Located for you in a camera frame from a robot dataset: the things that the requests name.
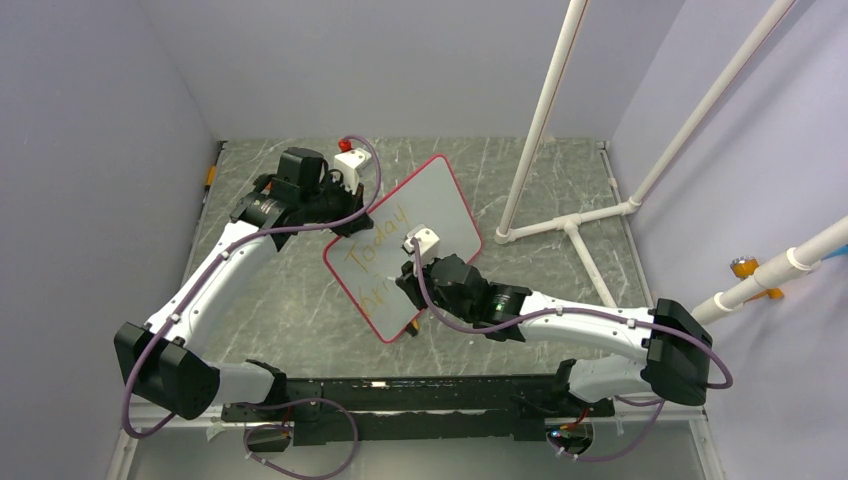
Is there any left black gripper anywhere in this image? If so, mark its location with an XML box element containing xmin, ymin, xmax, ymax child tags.
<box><xmin>301</xmin><ymin>173</ymin><xmax>371</xmax><ymax>238</ymax></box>

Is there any red-framed whiteboard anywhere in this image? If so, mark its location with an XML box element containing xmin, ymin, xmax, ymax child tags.
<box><xmin>323</xmin><ymin>154</ymin><xmax>483</xmax><ymax>343</ymax></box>

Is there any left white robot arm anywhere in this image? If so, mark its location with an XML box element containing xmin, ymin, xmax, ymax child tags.
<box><xmin>114</xmin><ymin>138</ymin><xmax>380</xmax><ymax>437</ymax></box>

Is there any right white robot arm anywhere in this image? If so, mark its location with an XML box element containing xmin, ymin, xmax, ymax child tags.
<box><xmin>395</xmin><ymin>255</ymin><xmax>718</xmax><ymax>415</ymax></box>

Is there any orange tool at edge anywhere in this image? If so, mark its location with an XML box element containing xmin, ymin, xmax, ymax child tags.
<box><xmin>204</xmin><ymin>165</ymin><xmax>217</xmax><ymax>192</ymax></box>

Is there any white PVC pipe right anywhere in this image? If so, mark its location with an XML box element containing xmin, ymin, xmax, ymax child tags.
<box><xmin>692</xmin><ymin>217</ymin><xmax>847</xmax><ymax>325</ymax></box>

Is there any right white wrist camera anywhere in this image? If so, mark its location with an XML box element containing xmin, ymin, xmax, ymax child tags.
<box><xmin>402</xmin><ymin>224</ymin><xmax>440</xmax><ymax>265</ymax></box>

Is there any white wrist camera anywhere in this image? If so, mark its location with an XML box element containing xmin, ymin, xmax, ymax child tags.
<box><xmin>331</xmin><ymin>139</ymin><xmax>373</xmax><ymax>193</ymax></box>
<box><xmin>402</xmin><ymin>224</ymin><xmax>440</xmax><ymax>265</ymax></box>

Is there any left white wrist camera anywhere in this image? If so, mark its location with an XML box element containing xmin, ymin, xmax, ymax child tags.
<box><xmin>331</xmin><ymin>139</ymin><xmax>373</xmax><ymax>193</ymax></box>

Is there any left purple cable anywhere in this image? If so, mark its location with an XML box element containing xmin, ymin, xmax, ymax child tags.
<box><xmin>120</xmin><ymin>134</ymin><xmax>384</xmax><ymax>480</ymax></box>

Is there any white PVC pipe frame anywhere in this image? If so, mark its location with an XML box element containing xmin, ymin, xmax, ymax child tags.
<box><xmin>479</xmin><ymin>1</ymin><xmax>830</xmax><ymax>307</ymax></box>

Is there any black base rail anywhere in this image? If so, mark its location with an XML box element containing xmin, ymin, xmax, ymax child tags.
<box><xmin>222</xmin><ymin>374</ymin><xmax>615</xmax><ymax>446</ymax></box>

